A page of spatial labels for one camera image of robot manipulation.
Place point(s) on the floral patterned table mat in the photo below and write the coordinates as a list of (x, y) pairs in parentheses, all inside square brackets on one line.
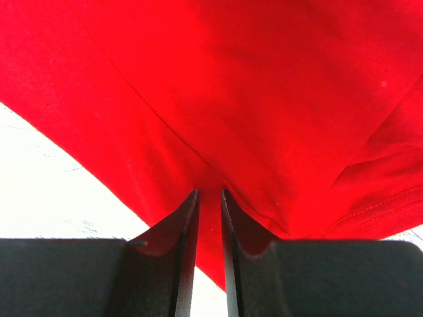
[(47, 194)]

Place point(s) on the bright red t shirt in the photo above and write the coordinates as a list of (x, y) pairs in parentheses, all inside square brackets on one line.
[(309, 112)]

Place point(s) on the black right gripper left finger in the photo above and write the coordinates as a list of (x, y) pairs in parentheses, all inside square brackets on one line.
[(150, 275)]

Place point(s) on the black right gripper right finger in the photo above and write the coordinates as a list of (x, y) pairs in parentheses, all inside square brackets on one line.
[(268, 276)]

